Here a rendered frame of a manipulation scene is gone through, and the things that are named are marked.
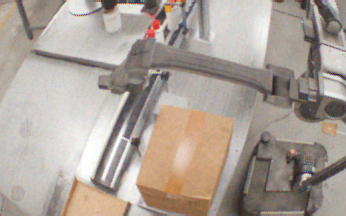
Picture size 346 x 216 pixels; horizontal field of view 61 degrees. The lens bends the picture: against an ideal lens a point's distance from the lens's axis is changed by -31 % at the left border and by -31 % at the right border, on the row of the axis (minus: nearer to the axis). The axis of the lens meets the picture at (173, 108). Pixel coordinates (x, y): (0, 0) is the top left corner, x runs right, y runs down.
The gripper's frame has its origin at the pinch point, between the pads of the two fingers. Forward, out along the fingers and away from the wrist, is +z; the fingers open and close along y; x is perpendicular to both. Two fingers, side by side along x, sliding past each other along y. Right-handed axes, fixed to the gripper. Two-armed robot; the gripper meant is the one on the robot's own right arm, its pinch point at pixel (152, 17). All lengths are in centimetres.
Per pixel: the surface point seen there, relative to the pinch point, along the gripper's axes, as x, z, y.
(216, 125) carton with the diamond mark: 42, -10, 50
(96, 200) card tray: 5, 19, 83
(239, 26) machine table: 36.2, 18.7, -26.1
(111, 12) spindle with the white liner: -19.4, -4.7, 3.6
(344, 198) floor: 153, 102, 22
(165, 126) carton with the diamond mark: 28, -10, 55
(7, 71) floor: -176, 101, -8
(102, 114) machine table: -7.3, 19.1, 43.3
